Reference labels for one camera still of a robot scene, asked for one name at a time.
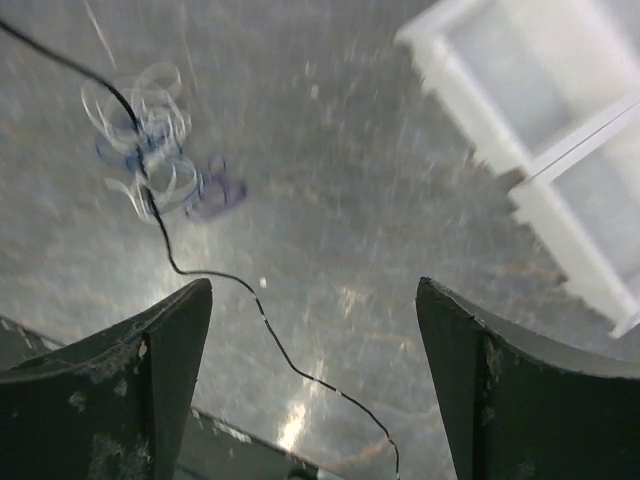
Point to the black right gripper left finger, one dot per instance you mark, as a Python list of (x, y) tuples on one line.
[(112, 405)]

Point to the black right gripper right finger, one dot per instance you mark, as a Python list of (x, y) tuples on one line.
[(518, 405)]

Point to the white plastic compartment tray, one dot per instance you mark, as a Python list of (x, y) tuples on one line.
[(549, 90)]

